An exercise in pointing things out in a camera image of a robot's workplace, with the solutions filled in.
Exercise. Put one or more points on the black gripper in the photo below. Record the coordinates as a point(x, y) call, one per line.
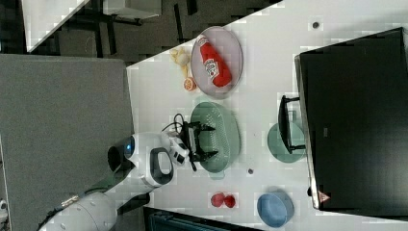
point(190, 137)

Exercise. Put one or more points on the green plastic strainer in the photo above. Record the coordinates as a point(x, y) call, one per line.
point(224, 139)

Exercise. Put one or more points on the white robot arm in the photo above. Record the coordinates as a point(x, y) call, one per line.
point(140, 164)

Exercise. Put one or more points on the orange slice toy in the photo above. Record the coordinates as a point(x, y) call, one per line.
point(189, 84)

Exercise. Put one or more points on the dark red strawberry toy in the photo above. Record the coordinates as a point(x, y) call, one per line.
point(230, 201)

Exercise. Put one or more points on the red ketchup bottle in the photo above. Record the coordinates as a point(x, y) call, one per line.
point(215, 67)

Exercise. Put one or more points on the green cup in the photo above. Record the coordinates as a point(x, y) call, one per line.
point(277, 147)

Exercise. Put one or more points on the yellow plush toy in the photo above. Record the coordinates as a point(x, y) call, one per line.
point(180, 57)

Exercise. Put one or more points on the blue bowl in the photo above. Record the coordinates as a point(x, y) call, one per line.
point(275, 208)

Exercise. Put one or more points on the grey round plate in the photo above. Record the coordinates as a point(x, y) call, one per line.
point(229, 49)

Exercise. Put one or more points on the silver toaster oven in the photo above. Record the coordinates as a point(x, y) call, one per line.
point(354, 111)

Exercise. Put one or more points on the white side table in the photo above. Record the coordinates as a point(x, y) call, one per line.
point(43, 17)

